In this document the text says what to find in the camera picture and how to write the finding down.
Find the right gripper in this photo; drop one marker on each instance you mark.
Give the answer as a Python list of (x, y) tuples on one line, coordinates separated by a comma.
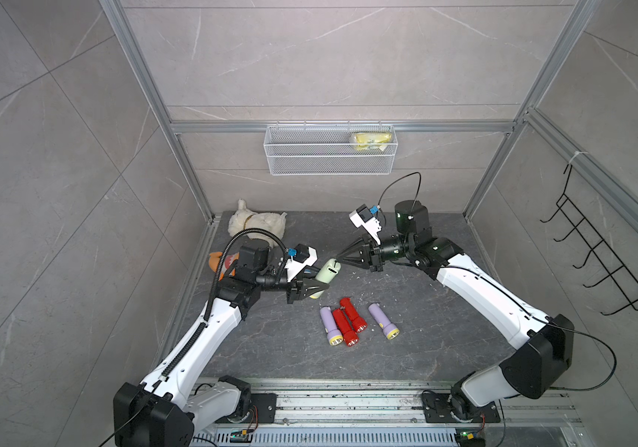
[(364, 256)]

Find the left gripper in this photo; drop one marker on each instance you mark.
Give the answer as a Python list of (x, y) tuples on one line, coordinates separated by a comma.
[(297, 291)]

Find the green flashlight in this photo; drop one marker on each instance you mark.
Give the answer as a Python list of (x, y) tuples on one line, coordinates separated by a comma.
[(328, 272)]

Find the purple flashlight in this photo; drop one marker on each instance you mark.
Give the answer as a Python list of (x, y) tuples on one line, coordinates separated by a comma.
[(389, 329), (333, 333)]

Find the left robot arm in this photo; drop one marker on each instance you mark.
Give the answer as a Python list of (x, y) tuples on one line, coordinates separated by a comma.
[(168, 407)]

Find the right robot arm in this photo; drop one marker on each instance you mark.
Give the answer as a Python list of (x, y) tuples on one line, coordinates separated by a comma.
[(543, 345)]

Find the red flashlight right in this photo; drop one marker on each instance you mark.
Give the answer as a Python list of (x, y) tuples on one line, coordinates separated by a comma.
[(358, 323)]

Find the red flashlight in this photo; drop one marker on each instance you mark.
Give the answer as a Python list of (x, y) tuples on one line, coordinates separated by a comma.
[(349, 336), (358, 323)]

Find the red flashlight left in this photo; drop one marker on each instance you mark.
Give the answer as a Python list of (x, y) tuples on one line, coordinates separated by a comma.
[(349, 336)]

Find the white plush dog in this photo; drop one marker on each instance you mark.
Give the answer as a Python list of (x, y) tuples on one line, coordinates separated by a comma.
[(244, 218)]

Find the orange plush toy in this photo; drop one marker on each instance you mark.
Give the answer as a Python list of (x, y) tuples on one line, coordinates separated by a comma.
[(215, 265)]

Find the yellow item in basket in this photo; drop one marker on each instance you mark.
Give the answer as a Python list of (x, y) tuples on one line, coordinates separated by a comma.
[(371, 141)]

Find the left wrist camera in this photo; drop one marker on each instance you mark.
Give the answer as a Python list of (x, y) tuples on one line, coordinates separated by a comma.
[(299, 258)]

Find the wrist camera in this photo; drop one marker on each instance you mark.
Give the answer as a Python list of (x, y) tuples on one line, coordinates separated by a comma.
[(366, 218), (299, 258)]

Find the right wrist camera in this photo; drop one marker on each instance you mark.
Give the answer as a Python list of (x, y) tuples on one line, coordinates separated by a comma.
[(366, 218)]

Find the white wire basket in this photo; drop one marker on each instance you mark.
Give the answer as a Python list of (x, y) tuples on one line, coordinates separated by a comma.
[(293, 150)]

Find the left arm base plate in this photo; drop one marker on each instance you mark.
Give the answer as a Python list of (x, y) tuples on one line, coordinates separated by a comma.
[(260, 409)]

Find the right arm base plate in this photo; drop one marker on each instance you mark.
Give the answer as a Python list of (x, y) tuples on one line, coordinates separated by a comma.
[(443, 407)]

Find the black wall hook rack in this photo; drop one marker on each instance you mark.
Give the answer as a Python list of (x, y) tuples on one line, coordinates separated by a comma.
[(599, 251)]

